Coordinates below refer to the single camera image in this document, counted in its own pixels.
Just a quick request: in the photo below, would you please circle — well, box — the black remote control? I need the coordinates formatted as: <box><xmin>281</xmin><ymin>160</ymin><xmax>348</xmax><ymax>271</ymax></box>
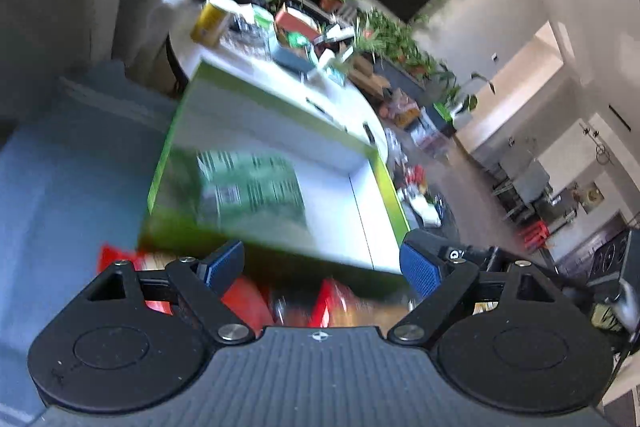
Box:
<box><xmin>362</xmin><ymin>122</ymin><xmax>376</xmax><ymax>146</ymax></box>

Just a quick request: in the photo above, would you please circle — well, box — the yellow canister white lid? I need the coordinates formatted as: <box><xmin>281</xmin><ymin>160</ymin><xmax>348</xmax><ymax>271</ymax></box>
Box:
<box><xmin>190</xmin><ymin>0</ymin><xmax>239</xmax><ymax>48</ymax></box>

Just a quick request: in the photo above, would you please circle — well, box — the white oval coffee table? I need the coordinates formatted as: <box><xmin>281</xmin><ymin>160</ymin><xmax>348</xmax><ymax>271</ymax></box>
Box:
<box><xmin>167</xmin><ymin>1</ymin><xmax>388</xmax><ymax>160</ymax></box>

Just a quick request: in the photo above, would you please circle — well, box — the blue grey tray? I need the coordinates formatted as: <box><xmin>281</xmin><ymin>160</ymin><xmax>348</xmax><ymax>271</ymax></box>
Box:
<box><xmin>269</xmin><ymin>41</ymin><xmax>316</xmax><ymax>75</ymax></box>

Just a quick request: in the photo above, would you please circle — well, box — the black pen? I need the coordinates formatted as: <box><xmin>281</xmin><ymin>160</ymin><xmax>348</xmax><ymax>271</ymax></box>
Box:
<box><xmin>306</xmin><ymin>98</ymin><xmax>347</xmax><ymax>131</ymax></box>

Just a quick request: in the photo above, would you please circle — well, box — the red stool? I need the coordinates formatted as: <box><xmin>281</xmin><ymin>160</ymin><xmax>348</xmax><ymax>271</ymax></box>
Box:
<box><xmin>520</xmin><ymin>220</ymin><xmax>550</xmax><ymax>251</ymax></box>

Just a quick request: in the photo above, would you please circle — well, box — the green snack packet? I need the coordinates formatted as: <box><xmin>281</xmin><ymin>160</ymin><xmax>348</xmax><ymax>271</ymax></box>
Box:
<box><xmin>195</xmin><ymin>150</ymin><xmax>306</xmax><ymax>228</ymax></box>

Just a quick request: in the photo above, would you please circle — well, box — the grey dining chair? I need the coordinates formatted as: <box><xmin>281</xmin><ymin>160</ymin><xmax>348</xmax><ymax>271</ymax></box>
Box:
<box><xmin>492</xmin><ymin>159</ymin><xmax>550</xmax><ymax>220</ymax></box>

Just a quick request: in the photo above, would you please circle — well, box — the blue striped tablecloth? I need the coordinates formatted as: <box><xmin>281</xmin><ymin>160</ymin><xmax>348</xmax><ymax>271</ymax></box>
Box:
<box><xmin>1</xmin><ymin>62</ymin><xmax>177</xmax><ymax>426</ymax></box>

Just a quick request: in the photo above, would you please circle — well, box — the red snack bag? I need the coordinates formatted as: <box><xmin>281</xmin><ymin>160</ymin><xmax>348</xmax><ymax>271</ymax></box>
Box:
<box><xmin>98</xmin><ymin>245</ymin><xmax>274</xmax><ymax>335</ymax></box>

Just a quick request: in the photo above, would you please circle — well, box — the green cardboard box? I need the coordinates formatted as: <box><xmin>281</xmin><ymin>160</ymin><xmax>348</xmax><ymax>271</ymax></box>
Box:
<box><xmin>139</xmin><ymin>64</ymin><xmax>408</xmax><ymax>274</ymax></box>

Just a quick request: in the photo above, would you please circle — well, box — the open cardboard box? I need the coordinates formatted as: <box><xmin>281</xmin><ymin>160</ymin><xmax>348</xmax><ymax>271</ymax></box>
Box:
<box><xmin>347</xmin><ymin>55</ymin><xmax>390</xmax><ymax>100</ymax></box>

